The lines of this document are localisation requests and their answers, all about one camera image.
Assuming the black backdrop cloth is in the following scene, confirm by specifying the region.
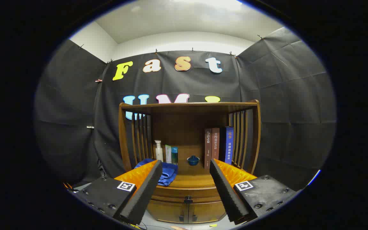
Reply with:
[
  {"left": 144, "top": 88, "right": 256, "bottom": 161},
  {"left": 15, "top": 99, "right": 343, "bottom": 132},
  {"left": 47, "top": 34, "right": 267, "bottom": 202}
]
[{"left": 34, "top": 27, "right": 336, "bottom": 192}]

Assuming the folded blue towel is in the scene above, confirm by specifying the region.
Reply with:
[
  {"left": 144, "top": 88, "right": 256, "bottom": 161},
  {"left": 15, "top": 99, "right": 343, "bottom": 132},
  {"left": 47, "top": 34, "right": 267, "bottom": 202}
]
[{"left": 134, "top": 159, "right": 178, "bottom": 187}]

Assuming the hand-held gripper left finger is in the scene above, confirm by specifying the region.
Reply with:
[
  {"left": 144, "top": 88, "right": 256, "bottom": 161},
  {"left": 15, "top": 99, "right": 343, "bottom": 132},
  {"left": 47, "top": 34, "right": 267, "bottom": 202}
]
[{"left": 74, "top": 160, "right": 163, "bottom": 226}]

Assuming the wooden cabinet door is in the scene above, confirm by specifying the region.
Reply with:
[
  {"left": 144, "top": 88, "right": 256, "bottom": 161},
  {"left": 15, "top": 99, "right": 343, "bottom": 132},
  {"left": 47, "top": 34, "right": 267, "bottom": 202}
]
[
  {"left": 188, "top": 201, "right": 226, "bottom": 224},
  {"left": 147, "top": 200, "right": 189, "bottom": 224}
]

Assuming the dark brown book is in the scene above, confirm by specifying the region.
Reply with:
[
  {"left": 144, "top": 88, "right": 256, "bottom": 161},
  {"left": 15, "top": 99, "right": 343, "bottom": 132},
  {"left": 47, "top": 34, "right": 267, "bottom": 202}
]
[{"left": 204, "top": 128, "right": 212, "bottom": 169}]

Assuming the wooden countertop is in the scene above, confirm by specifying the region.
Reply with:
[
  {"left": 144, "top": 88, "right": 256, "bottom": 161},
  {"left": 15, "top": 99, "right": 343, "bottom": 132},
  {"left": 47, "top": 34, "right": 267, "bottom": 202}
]
[{"left": 132, "top": 145, "right": 232, "bottom": 189}]

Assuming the white pump bottle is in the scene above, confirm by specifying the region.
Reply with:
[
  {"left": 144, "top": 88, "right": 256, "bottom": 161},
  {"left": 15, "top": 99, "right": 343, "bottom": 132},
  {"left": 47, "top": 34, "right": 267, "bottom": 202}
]
[{"left": 154, "top": 140, "right": 164, "bottom": 162}]

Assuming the wooden cabinet with shelf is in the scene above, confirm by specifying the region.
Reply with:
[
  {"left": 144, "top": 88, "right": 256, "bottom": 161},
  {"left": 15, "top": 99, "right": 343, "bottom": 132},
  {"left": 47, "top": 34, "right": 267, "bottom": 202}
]
[{"left": 119, "top": 100, "right": 261, "bottom": 224}]

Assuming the wooden drawer with black knob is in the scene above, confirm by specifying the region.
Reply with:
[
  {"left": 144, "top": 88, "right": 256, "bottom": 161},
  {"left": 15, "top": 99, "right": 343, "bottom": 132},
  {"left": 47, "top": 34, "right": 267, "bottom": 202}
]
[{"left": 151, "top": 186, "right": 224, "bottom": 204}]

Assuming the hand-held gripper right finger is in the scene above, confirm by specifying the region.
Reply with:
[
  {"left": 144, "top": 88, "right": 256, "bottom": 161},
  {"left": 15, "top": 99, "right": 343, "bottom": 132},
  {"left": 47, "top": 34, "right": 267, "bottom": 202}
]
[{"left": 210, "top": 158, "right": 300, "bottom": 224}]

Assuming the blue book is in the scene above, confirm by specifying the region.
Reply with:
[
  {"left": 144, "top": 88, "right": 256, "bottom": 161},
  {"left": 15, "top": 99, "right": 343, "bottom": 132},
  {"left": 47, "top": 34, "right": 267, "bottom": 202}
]
[{"left": 225, "top": 126, "right": 234, "bottom": 165}]

